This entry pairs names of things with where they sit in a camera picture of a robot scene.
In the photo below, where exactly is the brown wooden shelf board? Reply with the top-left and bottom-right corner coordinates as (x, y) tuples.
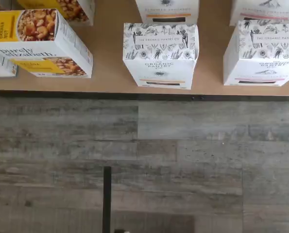
(0, 0), (289, 100)

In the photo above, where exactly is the long black floor tape strip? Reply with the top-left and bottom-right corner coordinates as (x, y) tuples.
(102, 166), (112, 233)

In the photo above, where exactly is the white box with blue print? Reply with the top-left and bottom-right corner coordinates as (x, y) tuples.
(0, 47), (19, 79)

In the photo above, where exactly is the white box with pink strip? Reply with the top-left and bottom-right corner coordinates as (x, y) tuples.
(229, 0), (289, 27)
(222, 19), (289, 86)

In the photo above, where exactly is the white box with yellow strip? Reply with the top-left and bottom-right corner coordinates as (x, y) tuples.
(122, 22), (200, 89)
(135, 0), (201, 25)

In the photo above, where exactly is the yellow granola cereal box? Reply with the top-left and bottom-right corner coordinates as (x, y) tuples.
(0, 9), (94, 79)
(16, 0), (96, 27)

